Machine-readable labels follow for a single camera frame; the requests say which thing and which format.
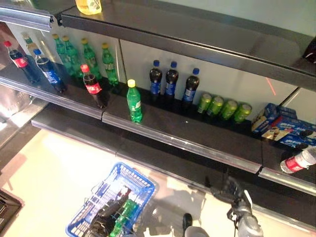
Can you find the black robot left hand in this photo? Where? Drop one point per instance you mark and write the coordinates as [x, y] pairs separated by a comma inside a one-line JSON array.
[[105, 218]]

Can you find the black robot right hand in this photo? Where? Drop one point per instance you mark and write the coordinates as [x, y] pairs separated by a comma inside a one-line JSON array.
[[229, 190]]

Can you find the green Sprite bottle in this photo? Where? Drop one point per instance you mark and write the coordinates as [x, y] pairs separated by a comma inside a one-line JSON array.
[[134, 103], [91, 59], [123, 217], [59, 50], [71, 58]]

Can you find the blue plastic shopping basket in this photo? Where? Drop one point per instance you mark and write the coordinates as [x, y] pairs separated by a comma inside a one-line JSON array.
[[133, 177]]

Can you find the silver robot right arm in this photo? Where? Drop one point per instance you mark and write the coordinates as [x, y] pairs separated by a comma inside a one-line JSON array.
[[247, 221]]

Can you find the pale clear drink bottle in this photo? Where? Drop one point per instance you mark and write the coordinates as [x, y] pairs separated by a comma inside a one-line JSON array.
[[29, 43]]

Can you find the yellow drink bottle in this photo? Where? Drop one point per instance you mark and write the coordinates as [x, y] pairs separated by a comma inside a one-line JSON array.
[[89, 6]]

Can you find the red label water bottle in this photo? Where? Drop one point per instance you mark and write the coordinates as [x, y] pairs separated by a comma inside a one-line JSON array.
[[297, 161]]

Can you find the black store shelf board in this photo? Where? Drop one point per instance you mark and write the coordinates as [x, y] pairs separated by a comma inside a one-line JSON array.
[[197, 32], [24, 17], [148, 150], [172, 123]]

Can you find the blue Oreo box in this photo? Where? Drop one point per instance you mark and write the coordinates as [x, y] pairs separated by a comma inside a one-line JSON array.
[[298, 127], [295, 143]]

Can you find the blue biscuit box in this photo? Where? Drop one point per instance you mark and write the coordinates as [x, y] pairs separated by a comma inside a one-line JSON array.
[[267, 116]]

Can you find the black low display stand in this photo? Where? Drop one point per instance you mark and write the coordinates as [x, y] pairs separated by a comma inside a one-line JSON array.
[[8, 209]]

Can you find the Coca-Cola bottle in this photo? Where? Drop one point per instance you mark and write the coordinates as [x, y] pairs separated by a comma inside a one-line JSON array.
[[21, 61], [93, 86]]

